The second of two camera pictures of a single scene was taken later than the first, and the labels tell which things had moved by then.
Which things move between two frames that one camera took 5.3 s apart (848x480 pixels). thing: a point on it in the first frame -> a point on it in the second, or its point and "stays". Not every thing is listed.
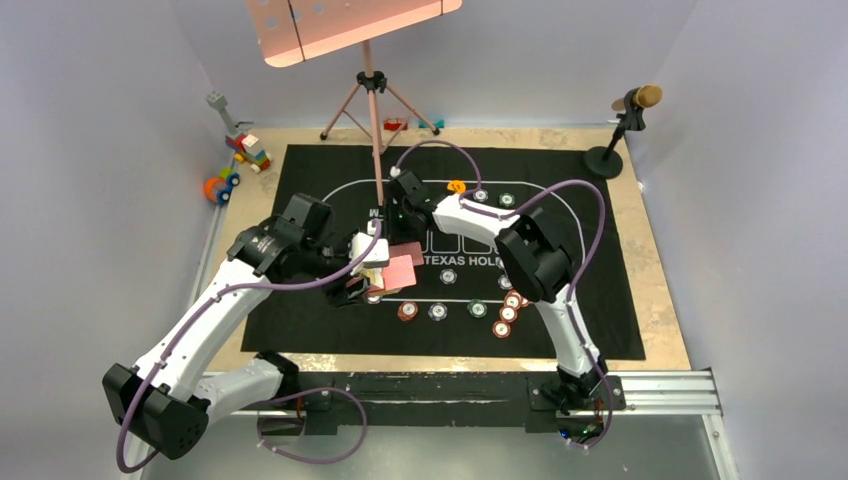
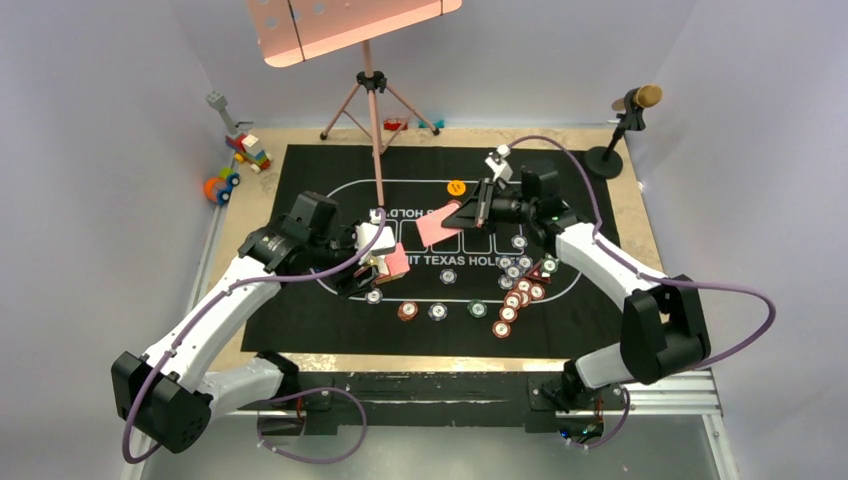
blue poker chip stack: (437, 312) stays
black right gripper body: (402, 212) -> (507, 210)
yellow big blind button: (457, 186) stays
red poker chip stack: (407, 310) stays
